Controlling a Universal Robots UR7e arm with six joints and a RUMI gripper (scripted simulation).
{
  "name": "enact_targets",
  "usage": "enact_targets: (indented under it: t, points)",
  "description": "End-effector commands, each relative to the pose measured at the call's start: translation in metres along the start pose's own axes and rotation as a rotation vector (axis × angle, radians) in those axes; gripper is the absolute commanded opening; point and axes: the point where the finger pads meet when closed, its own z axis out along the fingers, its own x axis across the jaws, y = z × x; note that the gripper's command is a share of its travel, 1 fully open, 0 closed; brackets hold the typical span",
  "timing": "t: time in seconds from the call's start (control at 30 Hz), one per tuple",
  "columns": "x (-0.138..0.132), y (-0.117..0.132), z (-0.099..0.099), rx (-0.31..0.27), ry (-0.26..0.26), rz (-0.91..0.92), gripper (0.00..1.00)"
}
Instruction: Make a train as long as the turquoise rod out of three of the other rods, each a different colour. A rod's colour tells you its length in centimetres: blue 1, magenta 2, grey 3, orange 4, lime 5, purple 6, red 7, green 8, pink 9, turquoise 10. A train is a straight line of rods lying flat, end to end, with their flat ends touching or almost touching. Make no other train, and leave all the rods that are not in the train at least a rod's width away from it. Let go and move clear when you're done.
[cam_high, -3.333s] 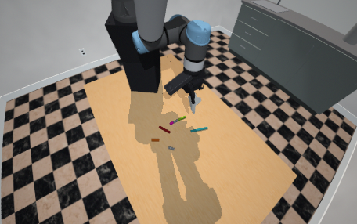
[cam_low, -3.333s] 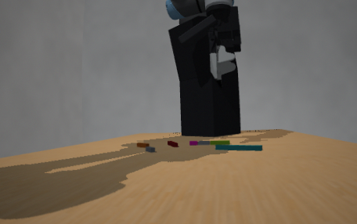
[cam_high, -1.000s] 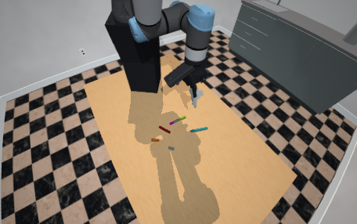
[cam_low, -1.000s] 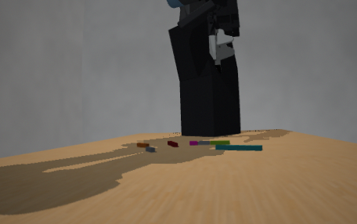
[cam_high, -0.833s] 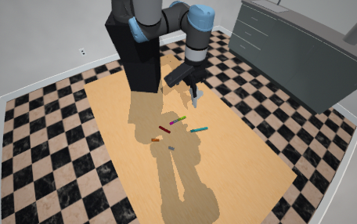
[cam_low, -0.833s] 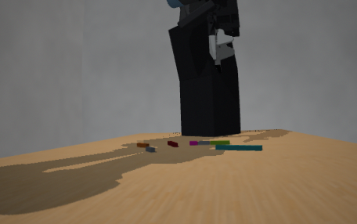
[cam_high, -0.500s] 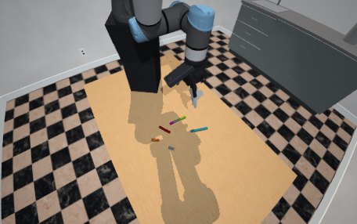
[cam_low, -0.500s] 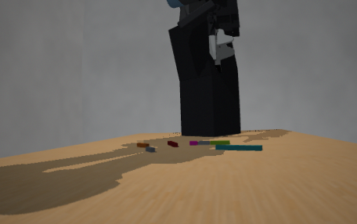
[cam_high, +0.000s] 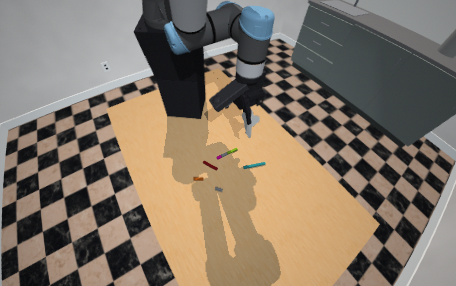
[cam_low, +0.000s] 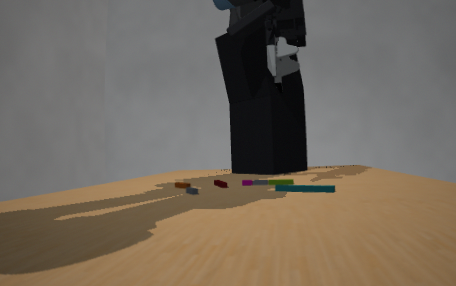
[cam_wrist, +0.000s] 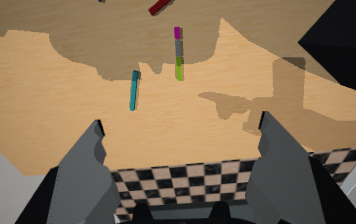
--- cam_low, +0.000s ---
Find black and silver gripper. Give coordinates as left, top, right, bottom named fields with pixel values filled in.
left=264, top=0, right=306, bottom=93

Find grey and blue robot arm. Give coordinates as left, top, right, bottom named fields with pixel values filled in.
left=213, top=0, right=276, bottom=43

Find turquoise rod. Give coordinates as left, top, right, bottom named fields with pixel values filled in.
left=275, top=185, right=335, bottom=192

